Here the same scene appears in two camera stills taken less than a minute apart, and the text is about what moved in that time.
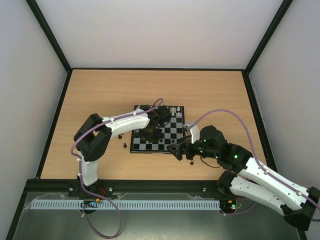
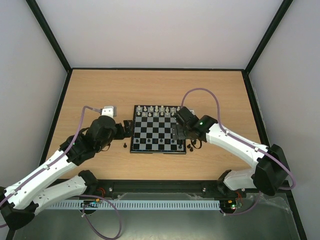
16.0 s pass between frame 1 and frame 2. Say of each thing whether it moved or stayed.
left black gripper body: moved
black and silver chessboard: stayed
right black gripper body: moved
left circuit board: stayed
